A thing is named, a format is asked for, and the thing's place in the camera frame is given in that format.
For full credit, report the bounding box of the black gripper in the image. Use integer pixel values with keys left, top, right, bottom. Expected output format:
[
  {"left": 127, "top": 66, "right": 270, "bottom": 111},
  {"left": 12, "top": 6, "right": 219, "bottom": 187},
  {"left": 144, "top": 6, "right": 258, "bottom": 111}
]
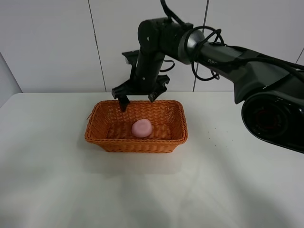
[{"left": 112, "top": 50, "right": 170, "bottom": 112}]

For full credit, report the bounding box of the pink peach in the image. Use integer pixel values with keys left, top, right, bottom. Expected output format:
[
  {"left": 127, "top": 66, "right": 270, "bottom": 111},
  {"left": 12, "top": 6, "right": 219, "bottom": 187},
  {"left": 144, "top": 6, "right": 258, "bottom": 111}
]
[{"left": 132, "top": 119, "right": 152, "bottom": 138}]

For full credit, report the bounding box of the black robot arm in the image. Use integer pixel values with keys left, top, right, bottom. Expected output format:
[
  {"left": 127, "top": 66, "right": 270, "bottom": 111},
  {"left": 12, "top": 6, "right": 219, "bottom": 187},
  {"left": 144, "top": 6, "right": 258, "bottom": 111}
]
[{"left": 112, "top": 17, "right": 304, "bottom": 152}]

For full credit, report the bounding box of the orange wicker basket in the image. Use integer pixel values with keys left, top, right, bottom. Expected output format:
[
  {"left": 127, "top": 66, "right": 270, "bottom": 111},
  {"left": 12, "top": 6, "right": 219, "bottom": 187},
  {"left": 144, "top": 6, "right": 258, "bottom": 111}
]
[{"left": 85, "top": 100, "right": 188, "bottom": 153}]

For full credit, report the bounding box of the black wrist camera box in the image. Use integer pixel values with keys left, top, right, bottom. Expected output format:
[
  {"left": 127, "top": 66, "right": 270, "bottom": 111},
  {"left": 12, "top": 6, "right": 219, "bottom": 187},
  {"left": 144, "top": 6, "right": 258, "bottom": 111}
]
[{"left": 122, "top": 50, "right": 139, "bottom": 66}]

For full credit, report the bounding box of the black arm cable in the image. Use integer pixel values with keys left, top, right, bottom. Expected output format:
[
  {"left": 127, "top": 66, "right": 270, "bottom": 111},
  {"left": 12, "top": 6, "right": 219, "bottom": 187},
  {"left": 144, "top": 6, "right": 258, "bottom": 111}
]
[{"left": 160, "top": 0, "right": 304, "bottom": 82}]

